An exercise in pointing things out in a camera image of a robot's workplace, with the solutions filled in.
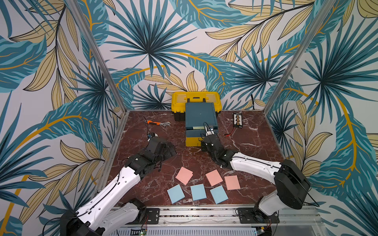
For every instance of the pink sticky note left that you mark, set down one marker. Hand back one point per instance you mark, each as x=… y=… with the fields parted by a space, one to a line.
x=184 y=175

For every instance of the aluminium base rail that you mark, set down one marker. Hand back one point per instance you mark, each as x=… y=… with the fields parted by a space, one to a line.
x=222 y=220

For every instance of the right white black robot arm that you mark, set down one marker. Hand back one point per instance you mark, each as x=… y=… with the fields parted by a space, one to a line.
x=292 y=186

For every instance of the pink sticky note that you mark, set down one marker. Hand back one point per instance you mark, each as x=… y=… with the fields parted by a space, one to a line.
x=184 y=175
x=232 y=183
x=214 y=177

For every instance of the orange adjustable wrench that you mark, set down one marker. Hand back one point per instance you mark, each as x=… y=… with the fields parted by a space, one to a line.
x=165 y=124

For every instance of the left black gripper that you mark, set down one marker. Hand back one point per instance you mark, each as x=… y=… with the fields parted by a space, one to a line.
x=168 y=154

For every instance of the blue sticky note right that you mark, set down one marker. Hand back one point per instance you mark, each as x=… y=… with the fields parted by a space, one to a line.
x=219 y=195

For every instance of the teal yellow drawer cabinet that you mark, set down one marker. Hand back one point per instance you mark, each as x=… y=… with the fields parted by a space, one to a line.
x=197 y=117

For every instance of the blue sticky note middle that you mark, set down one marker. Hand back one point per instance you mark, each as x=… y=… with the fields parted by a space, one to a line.
x=198 y=192

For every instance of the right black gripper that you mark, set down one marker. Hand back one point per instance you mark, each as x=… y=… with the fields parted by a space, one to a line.
x=208 y=141

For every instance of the blue sticky note left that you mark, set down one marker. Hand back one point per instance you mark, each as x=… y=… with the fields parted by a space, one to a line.
x=176 y=194

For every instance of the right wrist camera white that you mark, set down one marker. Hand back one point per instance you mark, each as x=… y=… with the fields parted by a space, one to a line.
x=209 y=131

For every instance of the black battery holder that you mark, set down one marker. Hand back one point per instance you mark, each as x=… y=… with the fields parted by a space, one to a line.
x=237 y=120

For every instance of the yellow black toolbox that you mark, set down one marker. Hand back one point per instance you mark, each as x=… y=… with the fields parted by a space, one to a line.
x=180 y=98

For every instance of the pink sticky note middle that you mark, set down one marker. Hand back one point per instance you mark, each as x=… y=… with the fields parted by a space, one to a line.
x=214 y=177

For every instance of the blue sticky note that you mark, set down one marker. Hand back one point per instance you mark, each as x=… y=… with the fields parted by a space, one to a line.
x=176 y=194
x=219 y=195
x=198 y=192

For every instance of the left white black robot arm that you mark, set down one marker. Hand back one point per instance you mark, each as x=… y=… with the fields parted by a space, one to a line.
x=96 y=217

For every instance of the pink sticky note right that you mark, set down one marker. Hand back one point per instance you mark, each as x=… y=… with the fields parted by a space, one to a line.
x=232 y=183

